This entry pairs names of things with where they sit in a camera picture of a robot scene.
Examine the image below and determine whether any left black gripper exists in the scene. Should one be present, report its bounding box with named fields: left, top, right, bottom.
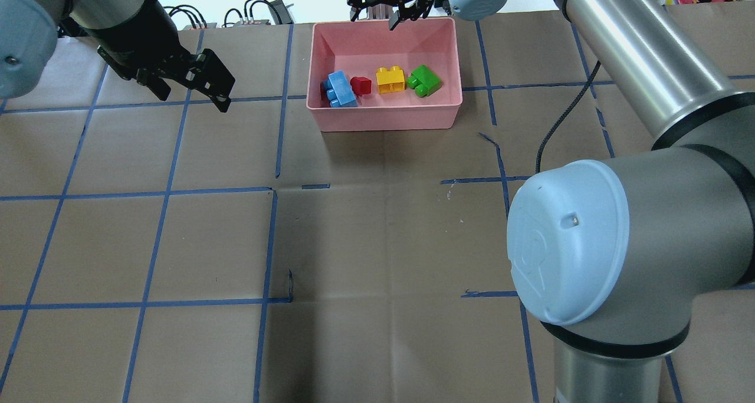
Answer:
left=86, top=2, right=235, bottom=113

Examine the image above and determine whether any yellow toy block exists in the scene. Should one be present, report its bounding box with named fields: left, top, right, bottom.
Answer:
left=376, top=66, right=406, bottom=94

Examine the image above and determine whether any red toy block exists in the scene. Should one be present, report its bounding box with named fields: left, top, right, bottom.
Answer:
left=349, top=77, right=373, bottom=97

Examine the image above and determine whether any green toy block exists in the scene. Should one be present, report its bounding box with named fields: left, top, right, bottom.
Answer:
left=405, top=64, right=442, bottom=97

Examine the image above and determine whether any blue toy block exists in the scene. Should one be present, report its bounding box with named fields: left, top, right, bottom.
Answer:
left=321, top=70, right=358, bottom=108

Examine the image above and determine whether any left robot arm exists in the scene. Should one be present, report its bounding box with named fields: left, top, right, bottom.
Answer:
left=1, top=0, right=235, bottom=112

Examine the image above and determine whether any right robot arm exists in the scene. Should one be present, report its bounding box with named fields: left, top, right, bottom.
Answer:
left=347, top=0, right=753, bottom=402

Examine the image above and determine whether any pink plastic box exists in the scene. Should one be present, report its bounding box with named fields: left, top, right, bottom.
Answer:
left=306, top=18, right=463, bottom=132

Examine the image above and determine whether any aluminium frame post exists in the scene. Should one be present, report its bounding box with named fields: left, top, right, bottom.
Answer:
left=366, top=4, right=395, bottom=19

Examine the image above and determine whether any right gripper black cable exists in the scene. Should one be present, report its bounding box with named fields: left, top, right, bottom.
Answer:
left=535, top=61, right=602, bottom=175

